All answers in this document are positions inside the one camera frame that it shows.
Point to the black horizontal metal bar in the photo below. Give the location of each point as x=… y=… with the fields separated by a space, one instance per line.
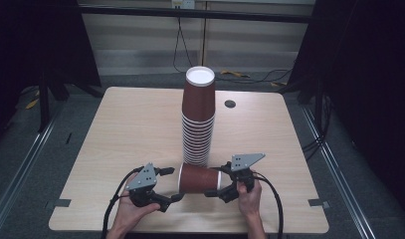
x=140 y=13

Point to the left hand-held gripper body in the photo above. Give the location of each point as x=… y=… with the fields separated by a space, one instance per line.
x=144 y=177

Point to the grey table edge bracket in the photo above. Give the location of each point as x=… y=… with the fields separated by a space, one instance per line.
x=61 y=202
x=317 y=202

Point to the black round table grommet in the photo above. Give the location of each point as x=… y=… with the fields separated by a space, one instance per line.
x=230 y=104

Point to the yellow tape strip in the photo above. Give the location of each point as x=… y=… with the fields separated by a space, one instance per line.
x=278 y=84
x=32 y=103
x=233 y=73

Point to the person's right hand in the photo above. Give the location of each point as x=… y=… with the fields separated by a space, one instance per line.
x=251 y=202

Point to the white wall outlet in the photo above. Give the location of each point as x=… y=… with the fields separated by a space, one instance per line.
x=183 y=3

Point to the person's left hand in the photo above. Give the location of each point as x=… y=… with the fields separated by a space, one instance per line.
x=132 y=215

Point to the black metal stand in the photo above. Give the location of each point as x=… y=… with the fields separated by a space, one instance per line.
x=44 y=106

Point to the stack of brown paper cups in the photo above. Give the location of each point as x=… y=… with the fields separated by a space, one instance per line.
x=198 y=106

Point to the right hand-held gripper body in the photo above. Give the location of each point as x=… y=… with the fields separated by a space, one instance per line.
x=244 y=161

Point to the single brown paper cup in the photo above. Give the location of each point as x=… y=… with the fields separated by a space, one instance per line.
x=198 y=178

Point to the grey metal floor rail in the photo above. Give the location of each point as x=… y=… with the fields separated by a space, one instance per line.
x=21 y=166
x=342 y=179

